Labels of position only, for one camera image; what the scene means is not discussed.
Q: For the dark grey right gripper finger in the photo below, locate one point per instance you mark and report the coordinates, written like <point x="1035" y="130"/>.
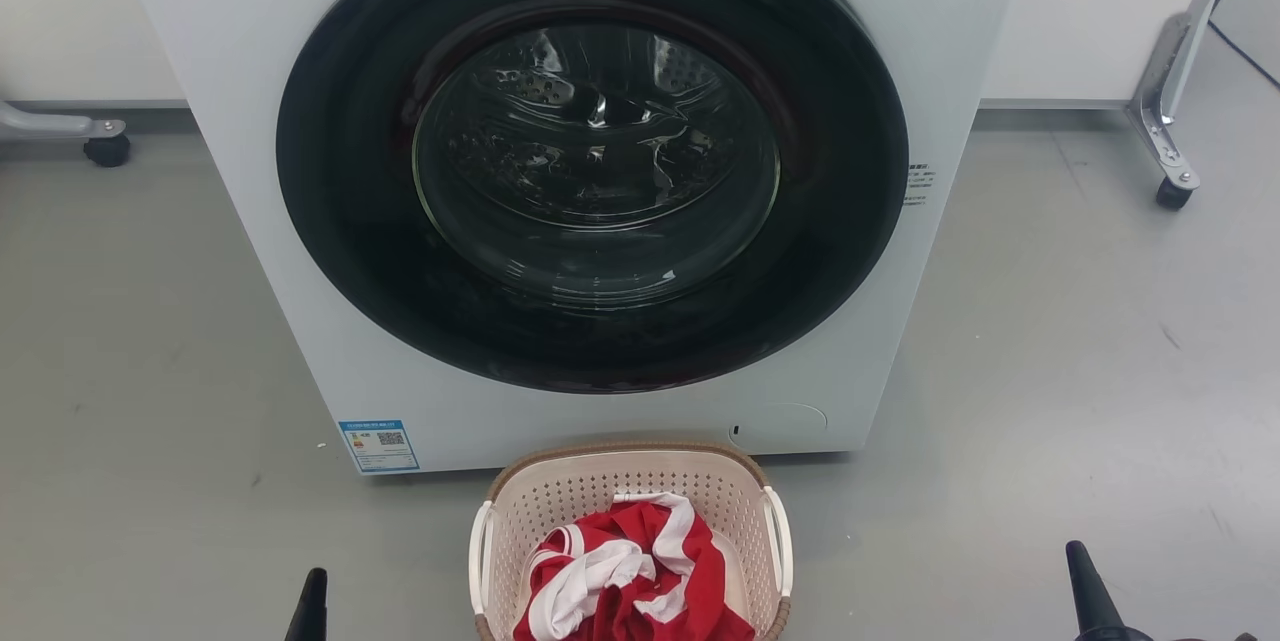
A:
<point x="1092" y="601"/>

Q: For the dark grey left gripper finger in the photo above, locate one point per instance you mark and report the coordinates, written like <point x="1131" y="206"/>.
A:
<point x="309" y="611"/>

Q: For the beige perforated laundry basket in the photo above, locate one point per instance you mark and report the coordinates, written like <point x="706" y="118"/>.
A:
<point x="560" y="493"/>

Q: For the blue energy label sticker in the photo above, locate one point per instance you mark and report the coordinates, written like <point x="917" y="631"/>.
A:
<point x="379" y="446"/>

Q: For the round white filter cover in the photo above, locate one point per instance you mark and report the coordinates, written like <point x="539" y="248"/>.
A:
<point x="782" y="426"/>

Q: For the red and white garment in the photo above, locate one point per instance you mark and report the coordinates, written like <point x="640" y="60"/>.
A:
<point x="690" y="591"/>

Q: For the black round washer door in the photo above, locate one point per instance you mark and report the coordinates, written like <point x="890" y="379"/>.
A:
<point x="345" y="221"/>

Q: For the black caster wheel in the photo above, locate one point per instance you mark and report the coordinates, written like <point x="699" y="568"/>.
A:
<point x="1174" y="194"/>
<point x="107" y="151"/>

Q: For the small printed text sticker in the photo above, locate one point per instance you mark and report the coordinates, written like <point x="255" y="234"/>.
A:
<point x="919" y="184"/>

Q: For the white front-load washing machine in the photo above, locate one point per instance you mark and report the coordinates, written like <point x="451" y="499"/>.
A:
<point x="240" y="71"/>

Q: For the grey metal stand leg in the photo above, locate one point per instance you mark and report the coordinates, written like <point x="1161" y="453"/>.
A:
<point x="45" y="124"/>

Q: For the metal frame leg with caster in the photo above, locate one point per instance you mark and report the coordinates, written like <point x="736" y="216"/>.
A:
<point x="1180" y="51"/>

